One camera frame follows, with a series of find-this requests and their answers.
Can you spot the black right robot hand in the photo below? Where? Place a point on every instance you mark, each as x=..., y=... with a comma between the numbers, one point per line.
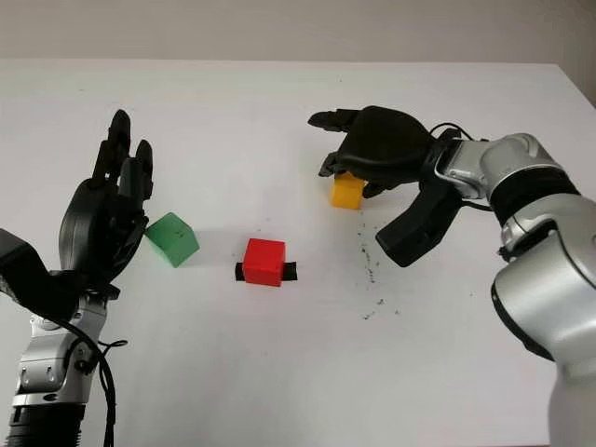
x=386, y=144

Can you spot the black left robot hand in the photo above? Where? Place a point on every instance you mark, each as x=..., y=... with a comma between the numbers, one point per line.
x=98, y=223

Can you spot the yellow wooden block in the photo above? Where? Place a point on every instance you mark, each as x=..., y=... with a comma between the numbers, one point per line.
x=347, y=193

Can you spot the green wooden block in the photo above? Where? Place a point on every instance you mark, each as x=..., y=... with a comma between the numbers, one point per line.
x=174, y=239

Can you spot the red wooden block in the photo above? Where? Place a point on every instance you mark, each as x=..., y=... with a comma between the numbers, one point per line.
x=263, y=261

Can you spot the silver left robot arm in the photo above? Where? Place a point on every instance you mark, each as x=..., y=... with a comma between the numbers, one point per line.
x=46, y=368

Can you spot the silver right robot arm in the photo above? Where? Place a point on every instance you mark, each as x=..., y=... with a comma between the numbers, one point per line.
x=535, y=279

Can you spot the black tape strip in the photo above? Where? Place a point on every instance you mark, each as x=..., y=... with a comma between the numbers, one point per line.
x=289, y=271

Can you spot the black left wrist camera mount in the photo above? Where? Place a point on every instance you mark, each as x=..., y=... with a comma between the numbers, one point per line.
x=23, y=265

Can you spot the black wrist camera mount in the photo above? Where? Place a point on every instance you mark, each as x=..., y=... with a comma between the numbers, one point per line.
x=414, y=228
x=23, y=265

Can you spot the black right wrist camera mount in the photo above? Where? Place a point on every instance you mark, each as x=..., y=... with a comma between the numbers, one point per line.
x=414, y=228

